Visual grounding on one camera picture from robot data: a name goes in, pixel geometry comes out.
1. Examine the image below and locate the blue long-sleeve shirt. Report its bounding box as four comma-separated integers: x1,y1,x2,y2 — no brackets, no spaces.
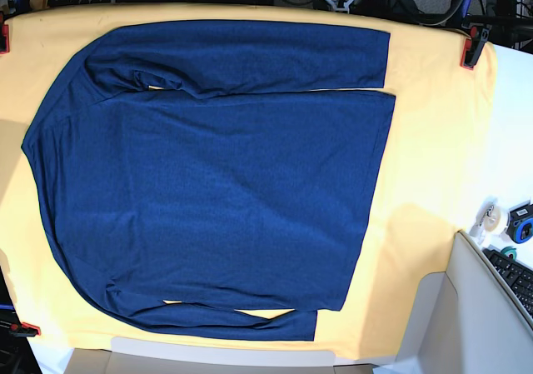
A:
22,20,395,342

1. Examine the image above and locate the yellow table cloth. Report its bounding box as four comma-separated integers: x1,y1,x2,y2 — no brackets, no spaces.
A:
1,3,502,360

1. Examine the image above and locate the white tape dispenser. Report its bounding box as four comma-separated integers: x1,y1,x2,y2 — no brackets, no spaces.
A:
469,197,510,247

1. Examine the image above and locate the green tape roll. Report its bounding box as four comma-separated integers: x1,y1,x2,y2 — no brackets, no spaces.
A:
501,247,517,261

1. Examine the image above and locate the red black clamp right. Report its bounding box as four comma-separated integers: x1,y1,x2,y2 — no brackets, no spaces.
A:
461,25,491,70

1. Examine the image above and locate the red black clamp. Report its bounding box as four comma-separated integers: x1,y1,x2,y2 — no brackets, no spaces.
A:
0,12,10,55
7,323,41,337
461,25,491,70

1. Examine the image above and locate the blue black tape measure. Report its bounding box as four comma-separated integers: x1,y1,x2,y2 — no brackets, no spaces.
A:
506,202,532,244

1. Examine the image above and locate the black keyboard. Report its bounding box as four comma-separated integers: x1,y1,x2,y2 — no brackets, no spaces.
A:
482,248,532,330

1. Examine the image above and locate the red black clamp lower left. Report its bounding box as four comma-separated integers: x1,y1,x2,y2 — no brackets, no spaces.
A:
7,323,41,337

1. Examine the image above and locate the red black clamp upper left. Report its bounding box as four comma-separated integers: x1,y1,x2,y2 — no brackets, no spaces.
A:
0,12,10,55

